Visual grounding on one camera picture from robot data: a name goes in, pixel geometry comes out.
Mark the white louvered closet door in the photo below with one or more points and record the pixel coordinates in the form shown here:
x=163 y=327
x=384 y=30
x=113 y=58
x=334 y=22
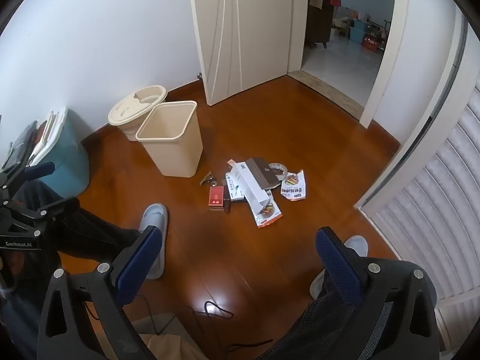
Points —
x=431 y=202

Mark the person's leg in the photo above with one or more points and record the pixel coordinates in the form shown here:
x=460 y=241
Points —
x=93 y=232
x=330 y=326

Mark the dark wooden cabinet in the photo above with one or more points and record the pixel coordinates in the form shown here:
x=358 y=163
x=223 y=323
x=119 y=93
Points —
x=318 y=30

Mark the person's right leg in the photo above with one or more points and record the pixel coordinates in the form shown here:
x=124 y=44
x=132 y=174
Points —
x=330 y=326

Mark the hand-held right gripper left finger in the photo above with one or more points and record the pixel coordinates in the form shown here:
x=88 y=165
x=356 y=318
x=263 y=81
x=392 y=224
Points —
x=138 y=264

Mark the white door frame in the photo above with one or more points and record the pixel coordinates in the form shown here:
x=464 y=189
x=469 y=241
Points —
x=386 y=45

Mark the long white box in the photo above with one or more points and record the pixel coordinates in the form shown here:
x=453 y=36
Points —
x=247 y=187

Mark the beige round bin with lid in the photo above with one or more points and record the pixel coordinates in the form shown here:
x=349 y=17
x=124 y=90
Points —
x=127 y=111

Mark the person's left leg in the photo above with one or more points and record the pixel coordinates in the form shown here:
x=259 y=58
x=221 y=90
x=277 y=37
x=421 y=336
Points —
x=93 y=232

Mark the grey slipper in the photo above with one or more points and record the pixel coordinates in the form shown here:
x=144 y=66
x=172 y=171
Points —
x=356 y=245
x=154 y=213

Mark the green white floss box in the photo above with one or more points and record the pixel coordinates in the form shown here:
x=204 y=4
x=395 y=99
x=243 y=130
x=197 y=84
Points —
x=231 y=183

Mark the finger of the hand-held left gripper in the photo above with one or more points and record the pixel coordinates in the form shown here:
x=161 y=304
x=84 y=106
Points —
x=56 y=205
x=37 y=171

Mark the clear tape roll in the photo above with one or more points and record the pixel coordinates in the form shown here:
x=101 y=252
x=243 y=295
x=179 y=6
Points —
x=280 y=167

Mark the beige square trash bin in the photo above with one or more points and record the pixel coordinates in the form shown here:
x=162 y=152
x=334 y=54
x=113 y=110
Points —
x=176 y=150

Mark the stack of papers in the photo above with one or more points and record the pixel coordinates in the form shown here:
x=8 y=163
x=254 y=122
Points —
x=45 y=131

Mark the red crate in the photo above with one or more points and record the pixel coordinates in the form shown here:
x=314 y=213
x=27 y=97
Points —
x=371 y=44

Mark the grey left slipper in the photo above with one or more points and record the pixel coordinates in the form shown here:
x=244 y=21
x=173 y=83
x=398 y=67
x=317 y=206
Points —
x=154 y=213

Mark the metal binder clip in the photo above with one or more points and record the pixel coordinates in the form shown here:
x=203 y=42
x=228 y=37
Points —
x=208 y=177

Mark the white orange snack packet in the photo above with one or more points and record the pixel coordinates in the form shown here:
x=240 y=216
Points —
x=294 y=186
x=268 y=213

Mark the small red box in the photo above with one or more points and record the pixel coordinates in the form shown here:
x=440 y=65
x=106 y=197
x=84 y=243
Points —
x=216 y=197

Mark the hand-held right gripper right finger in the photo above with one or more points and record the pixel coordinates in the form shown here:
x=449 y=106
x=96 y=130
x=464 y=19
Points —
x=335 y=266

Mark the teal storage box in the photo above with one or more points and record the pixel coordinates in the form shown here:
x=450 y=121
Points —
x=71 y=161

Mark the brown cardboard box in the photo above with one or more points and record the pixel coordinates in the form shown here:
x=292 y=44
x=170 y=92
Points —
x=264 y=172

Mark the blue storage bin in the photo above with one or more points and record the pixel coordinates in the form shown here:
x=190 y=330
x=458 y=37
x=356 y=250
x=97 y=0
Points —
x=358 y=30

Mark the beige cloth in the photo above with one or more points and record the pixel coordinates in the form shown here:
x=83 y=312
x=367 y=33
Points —
x=168 y=347

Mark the grey right slipper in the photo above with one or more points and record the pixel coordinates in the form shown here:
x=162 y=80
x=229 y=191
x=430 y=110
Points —
x=356 y=245

